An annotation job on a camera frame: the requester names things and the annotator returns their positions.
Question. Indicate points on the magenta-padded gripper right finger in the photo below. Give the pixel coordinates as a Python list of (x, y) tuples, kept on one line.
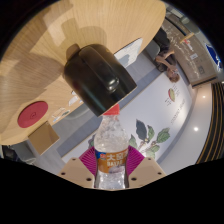
[(146, 170)]

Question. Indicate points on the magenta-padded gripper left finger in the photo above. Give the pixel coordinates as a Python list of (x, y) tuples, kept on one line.
[(77, 171)]

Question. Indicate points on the clear red-capped water bottle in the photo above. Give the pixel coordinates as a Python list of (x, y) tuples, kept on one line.
[(111, 140)]

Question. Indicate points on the round ceiling lights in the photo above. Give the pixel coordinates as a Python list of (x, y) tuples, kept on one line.
[(195, 128)]

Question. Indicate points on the flat round red coaster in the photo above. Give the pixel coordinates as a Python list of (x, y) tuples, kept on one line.
[(32, 115)]

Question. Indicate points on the dark mug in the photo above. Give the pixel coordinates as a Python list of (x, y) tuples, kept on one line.
[(96, 80)]

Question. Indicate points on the person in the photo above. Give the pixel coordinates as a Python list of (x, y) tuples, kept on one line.
[(163, 43)]

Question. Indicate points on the small round wooden side table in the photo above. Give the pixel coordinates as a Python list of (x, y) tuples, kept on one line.
[(186, 37)]

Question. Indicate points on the coffee branch wall mural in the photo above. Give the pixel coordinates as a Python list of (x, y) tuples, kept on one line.
[(150, 110)]

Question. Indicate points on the blue wall sign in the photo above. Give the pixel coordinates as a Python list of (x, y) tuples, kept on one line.
[(213, 56)]

